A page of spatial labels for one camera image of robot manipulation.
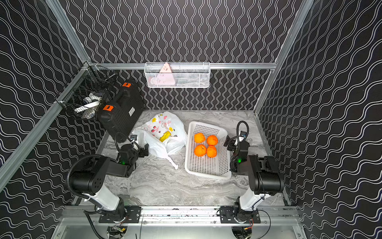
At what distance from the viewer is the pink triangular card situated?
90 centimetres

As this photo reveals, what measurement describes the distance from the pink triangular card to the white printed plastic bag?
0.24 meters

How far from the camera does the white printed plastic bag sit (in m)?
0.94
